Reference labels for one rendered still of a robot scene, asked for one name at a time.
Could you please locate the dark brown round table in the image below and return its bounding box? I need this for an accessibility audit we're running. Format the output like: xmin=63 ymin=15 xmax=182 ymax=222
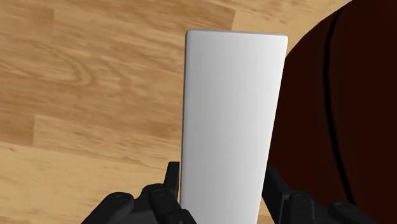
xmin=267 ymin=0 xmax=397 ymax=224

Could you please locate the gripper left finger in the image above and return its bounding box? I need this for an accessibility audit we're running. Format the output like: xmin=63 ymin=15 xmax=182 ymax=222
xmin=81 ymin=161 xmax=197 ymax=224

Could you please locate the white rectangular slab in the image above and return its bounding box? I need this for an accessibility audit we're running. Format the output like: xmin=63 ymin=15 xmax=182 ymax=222
xmin=179 ymin=29 xmax=289 ymax=224

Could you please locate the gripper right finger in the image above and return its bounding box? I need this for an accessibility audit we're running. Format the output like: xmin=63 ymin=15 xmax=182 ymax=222
xmin=261 ymin=164 xmax=377 ymax=224

